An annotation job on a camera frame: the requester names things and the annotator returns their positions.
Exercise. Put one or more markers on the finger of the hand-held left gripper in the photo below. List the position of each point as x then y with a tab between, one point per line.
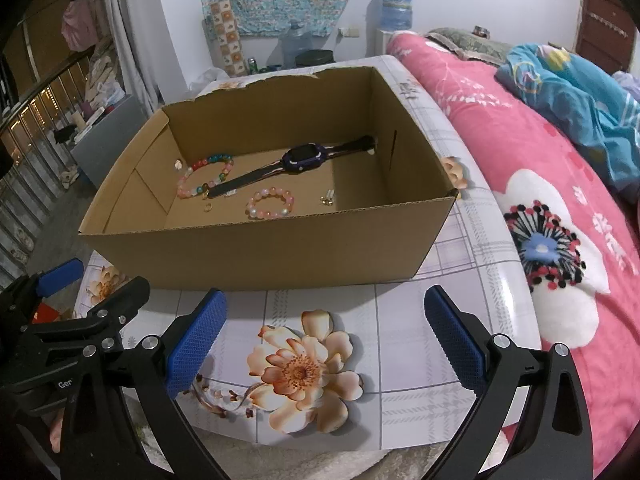
60	277
125	300

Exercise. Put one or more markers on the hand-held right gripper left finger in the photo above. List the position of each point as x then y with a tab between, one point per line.
195	340

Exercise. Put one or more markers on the black bin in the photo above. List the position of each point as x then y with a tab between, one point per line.
315	57

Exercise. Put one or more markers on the brown door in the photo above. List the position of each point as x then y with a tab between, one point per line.
600	25

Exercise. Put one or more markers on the clear water bottle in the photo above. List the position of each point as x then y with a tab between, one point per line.
296	45

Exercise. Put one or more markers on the metal railing with lights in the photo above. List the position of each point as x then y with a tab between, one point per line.
30	125

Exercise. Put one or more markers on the purple cloth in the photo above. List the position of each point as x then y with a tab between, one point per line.
630	82

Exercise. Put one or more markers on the blue printed quilt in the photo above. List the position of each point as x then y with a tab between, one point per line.
560	90

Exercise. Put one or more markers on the pink hanging garment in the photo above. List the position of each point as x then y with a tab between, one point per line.
80	20

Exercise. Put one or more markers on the green can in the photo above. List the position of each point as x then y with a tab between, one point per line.
252	66

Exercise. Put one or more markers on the grey low cabinet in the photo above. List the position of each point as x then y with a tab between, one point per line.
110	135

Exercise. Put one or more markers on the white curtain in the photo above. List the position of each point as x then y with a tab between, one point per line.
130	35

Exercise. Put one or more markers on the red paper bag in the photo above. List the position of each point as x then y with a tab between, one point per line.
45	312

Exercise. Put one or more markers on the brown cardboard box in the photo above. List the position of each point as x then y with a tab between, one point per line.
275	255

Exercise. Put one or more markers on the grey pillow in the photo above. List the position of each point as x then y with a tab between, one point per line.
470	45

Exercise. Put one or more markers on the blue water jug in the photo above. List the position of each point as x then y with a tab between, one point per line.
396	10

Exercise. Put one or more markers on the white wall socket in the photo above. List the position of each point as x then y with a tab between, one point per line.
348	32

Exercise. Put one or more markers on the pink floral blanket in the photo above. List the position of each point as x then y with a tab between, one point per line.
500	135

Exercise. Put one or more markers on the wooden wardrobe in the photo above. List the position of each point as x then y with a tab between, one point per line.
40	20

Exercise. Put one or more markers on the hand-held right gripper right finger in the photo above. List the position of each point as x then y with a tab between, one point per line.
455	340

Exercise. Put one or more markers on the person's left hand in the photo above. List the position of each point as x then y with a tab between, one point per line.
57	432

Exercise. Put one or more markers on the checkered patterned cloth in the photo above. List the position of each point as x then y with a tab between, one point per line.
225	40

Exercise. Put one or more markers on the white slippers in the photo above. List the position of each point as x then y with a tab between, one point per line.
70	177

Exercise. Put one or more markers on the dark purple smart watch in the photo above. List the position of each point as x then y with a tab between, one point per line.
300	157

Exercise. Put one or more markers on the white water dispenser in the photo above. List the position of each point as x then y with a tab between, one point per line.
384	42

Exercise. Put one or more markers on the white plastic bag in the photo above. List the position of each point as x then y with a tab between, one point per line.
205	80

